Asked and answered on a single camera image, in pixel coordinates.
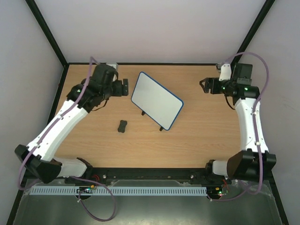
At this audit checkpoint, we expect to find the controller circuit board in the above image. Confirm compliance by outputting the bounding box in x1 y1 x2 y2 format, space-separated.
76 185 97 194
207 187 229 198

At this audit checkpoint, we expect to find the blue whiteboard eraser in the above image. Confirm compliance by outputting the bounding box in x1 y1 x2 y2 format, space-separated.
117 120 128 133

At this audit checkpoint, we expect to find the black frame post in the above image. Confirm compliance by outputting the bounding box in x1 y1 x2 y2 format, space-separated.
25 0 68 67
237 0 275 53

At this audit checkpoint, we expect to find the small blue-framed whiteboard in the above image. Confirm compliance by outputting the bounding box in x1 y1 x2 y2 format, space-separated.
131 72 184 131

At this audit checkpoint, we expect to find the left controller circuit board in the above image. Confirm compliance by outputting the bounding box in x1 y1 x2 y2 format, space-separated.
76 185 97 194

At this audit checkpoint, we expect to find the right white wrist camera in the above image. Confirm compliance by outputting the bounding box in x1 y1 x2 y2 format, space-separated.
216 62 232 81

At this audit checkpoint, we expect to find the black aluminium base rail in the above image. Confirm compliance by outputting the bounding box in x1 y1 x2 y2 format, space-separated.
24 166 274 186

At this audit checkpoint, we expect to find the right controller circuit board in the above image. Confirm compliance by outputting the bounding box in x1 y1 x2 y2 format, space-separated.
207 187 229 198

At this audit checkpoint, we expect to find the light blue slotted cable duct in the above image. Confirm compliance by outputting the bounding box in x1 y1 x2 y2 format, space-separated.
30 186 207 196

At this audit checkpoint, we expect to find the left black frame post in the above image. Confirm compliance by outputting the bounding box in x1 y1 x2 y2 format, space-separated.
25 0 68 67

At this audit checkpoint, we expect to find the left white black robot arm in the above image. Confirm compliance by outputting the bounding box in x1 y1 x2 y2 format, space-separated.
15 63 129 183

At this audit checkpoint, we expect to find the right black frame post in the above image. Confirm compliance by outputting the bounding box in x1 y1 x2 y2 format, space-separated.
237 0 275 53

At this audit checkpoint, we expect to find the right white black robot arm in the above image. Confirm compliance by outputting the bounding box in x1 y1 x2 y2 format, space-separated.
199 63 277 184

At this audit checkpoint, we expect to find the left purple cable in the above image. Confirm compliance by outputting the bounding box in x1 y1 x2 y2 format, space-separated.
18 56 117 222

